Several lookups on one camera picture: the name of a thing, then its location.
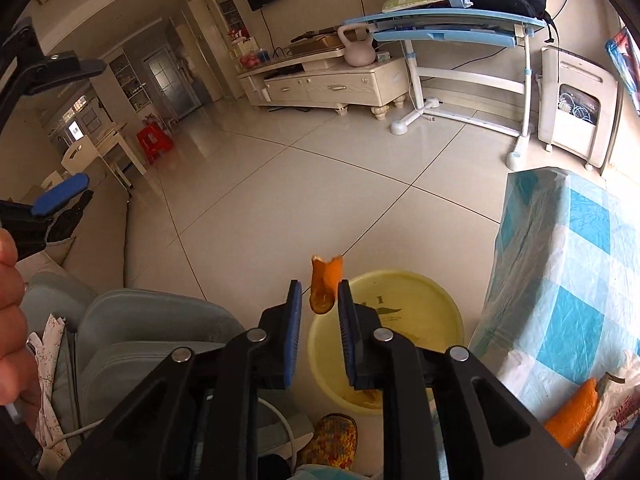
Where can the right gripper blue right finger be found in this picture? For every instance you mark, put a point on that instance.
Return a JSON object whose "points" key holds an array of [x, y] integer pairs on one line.
{"points": [[347, 316]]}

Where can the yellow plastic basin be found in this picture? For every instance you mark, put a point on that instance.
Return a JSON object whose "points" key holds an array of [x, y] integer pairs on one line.
{"points": [[406, 302]]}

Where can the blue checkered tablecloth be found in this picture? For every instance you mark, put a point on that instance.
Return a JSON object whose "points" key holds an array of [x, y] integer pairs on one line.
{"points": [[562, 303]]}

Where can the person's left hand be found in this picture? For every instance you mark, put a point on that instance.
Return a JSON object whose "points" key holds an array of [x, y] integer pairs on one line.
{"points": [[19, 371]]}

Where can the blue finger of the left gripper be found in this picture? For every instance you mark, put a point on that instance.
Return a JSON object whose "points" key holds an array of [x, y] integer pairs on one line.
{"points": [[60, 195]]}

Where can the colourful hanging bag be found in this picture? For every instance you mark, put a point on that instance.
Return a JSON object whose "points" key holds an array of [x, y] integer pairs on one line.
{"points": [[624, 54]]}

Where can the white tv cabinet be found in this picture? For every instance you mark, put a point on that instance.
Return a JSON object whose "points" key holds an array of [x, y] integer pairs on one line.
{"points": [[325, 80]]}

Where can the red plastic stool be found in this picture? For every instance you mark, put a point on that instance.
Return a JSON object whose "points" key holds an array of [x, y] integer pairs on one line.
{"points": [[154, 142]]}

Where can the grey green sofa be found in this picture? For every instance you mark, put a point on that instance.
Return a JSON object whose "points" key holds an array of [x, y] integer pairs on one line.
{"points": [[113, 341]]}

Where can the white dining chair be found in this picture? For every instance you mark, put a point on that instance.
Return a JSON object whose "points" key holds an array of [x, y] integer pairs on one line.
{"points": [[82, 157]]}

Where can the white tissue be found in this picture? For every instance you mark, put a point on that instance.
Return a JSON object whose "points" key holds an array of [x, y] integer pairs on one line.
{"points": [[618, 405]]}

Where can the white air purifier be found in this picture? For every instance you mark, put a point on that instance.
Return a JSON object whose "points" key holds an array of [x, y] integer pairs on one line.
{"points": [[577, 106]]}

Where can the pink kettlebell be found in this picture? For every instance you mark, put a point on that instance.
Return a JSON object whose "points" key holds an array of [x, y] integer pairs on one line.
{"points": [[358, 53]]}

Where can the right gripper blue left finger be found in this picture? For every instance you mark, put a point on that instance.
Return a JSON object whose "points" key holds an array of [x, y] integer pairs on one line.
{"points": [[293, 311]]}

